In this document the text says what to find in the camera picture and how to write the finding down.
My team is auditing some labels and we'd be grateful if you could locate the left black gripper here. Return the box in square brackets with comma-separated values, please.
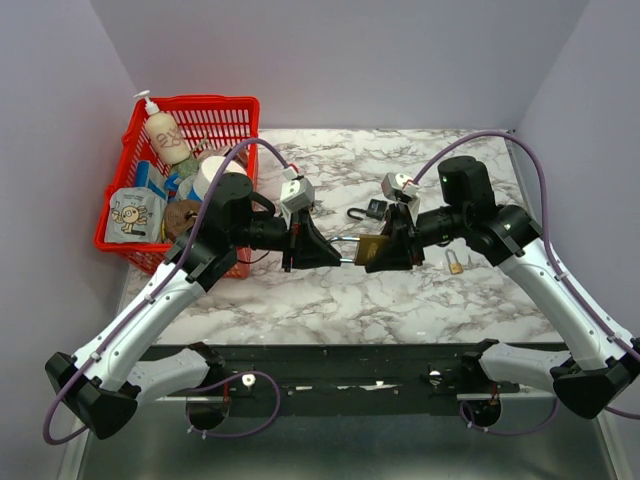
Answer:
[231, 204, 343, 274]

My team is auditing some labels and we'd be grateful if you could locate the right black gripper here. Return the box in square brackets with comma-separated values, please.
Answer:
[362, 201, 468, 272]

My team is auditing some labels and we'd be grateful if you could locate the large brass padlock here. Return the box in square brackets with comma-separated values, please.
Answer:
[329, 234, 389, 266]

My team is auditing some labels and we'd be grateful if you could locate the small brass padlock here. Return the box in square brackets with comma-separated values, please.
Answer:
[445, 248, 464, 275]

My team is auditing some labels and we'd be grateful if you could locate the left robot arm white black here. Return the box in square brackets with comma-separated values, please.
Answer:
[45, 168, 341, 439]

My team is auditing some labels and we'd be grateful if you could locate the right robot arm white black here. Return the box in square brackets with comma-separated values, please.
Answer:
[365, 156, 639, 419]

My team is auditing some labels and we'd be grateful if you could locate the black padlock with keys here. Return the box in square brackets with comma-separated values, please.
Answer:
[346, 199, 388, 221]

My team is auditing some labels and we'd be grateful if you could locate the white toilet paper roll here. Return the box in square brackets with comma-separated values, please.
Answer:
[189, 156, 224, 201]

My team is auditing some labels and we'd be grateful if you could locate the brown round wicker item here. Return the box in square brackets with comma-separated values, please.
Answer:
[161, 199, 201, 242]

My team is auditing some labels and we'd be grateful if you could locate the red plastic basket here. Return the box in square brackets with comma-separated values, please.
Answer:
[94, 94, 261, 280]

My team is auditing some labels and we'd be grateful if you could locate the cream pump lotion bottle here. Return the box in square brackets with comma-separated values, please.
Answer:
[134, 90, 191, 166]

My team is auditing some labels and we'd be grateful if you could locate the blue packet in basket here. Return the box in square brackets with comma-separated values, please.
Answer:
[134, 160, 168, 200]

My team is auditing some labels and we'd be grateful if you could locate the grey cartoon pouch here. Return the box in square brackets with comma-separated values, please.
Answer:
[104, 187, 167, 244]

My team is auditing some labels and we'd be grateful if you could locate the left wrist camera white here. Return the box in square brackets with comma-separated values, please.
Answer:
[279, 176, 315, 215]

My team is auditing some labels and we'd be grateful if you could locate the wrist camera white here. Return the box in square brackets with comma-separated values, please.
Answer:
[279, 176, 315, 215]
[381, 172, 420, 211]

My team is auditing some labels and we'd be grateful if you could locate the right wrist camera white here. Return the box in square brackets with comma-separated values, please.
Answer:
[381, 172, 420, 211]

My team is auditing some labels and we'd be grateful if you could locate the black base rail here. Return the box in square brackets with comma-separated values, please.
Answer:
[164, 339, 551, 419]

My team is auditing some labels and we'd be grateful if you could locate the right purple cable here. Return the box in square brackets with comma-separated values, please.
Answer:
[409, 129, 640, 436]

